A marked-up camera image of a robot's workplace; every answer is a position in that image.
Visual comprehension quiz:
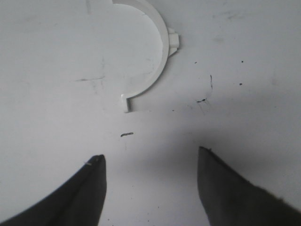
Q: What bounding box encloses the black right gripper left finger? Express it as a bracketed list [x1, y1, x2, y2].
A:
[1, 154, 107, 226]

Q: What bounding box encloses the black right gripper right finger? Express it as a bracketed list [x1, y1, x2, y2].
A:
[198, 147, 301, 226]

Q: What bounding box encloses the white half-ring pipe clamp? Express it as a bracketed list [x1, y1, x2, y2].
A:
[112, 0, 180, 113]

